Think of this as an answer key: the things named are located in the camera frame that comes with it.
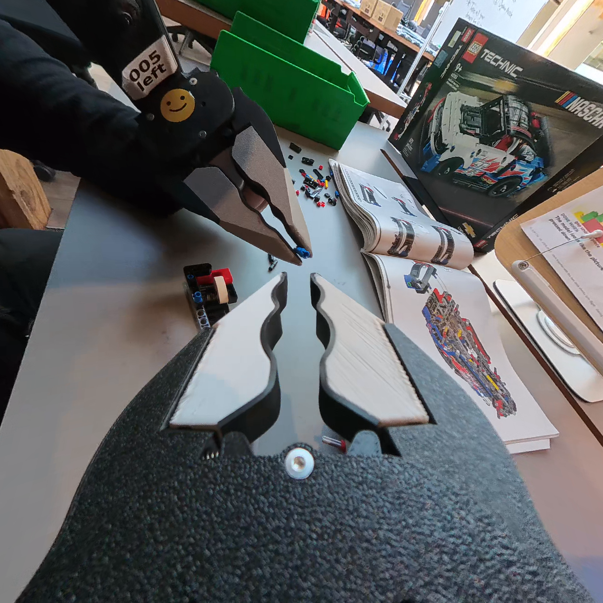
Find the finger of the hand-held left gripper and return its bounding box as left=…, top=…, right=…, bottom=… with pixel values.
left=184, top=165, right=302, bottom=266
left=231, top=125, right=313, bottom=255

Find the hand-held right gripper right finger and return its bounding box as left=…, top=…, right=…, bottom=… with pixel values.
left=311, top=274, right=432, bottom=436

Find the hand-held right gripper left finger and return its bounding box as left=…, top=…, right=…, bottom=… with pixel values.
left=168, top=274, right=288, bottom=439

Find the pile of small brick pieces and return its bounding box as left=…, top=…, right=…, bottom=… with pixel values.
left=283, top=142, right=342, bottom=208

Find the small toy brick assembly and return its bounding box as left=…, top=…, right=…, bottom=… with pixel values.
left=184, top=264, right=239, bottom=330

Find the person's left forearm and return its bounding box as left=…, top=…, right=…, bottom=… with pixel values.
left=0, top=19, right=180, bottom=203

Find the grey desk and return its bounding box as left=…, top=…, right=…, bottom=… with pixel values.
left=0, top=123, right=603, bottom=603

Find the open instruction booklet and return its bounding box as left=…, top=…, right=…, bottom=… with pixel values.
left=330, top=160, right=559, bottom=455

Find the green storage bin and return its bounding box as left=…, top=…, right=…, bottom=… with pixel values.
left=203, top=0, right=321, bottom=43
left=209, top=12, right=370, bottom=151

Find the white stand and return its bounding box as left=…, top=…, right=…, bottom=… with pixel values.
left=495, top=259, right=603, bottom=404

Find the toy set box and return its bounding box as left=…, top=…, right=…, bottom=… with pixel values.
left=388, top=17, right=603, bottom=253

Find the person's black clothing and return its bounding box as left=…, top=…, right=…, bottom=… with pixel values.
left=0, top=226, right=65, bottom=420

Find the printed paper sheet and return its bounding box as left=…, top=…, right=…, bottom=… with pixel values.
left=521, top=187, right=603, bottom=326

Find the wooden post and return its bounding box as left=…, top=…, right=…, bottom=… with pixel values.
left=0, top=149, right=52, bottom=230

